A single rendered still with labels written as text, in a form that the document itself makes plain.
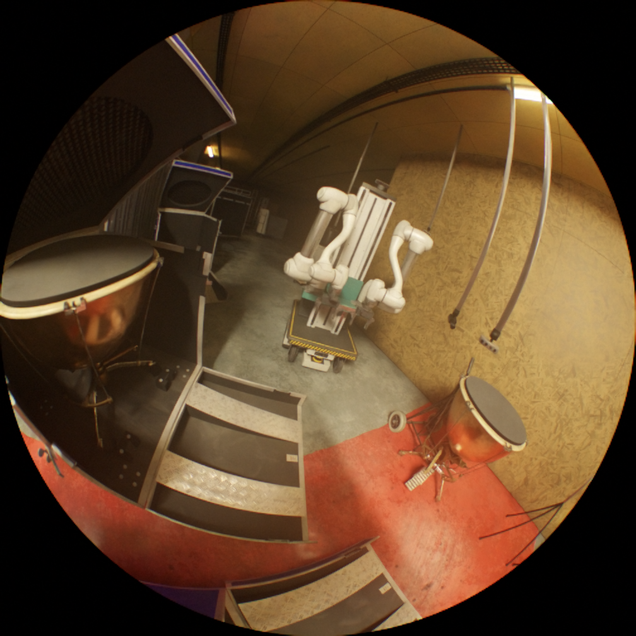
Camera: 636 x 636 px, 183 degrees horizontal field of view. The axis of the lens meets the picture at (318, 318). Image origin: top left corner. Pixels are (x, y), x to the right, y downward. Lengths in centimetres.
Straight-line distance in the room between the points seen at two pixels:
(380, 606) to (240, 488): 110
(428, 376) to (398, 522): 172
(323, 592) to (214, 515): 66
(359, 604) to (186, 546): 90
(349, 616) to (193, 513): 98
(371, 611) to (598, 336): 260
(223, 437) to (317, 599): 108
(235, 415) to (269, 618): 119
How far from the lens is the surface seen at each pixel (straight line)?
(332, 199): 140
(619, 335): 267
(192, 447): 131
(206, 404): 131
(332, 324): 205
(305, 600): 121
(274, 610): 117
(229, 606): 112
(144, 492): 113
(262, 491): 120
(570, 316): 242
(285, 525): 124
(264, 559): 125
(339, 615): 141
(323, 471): 141
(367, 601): 147
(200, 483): 113
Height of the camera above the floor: 123
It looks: 24 degrees down
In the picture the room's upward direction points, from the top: 22 degrees clockwise
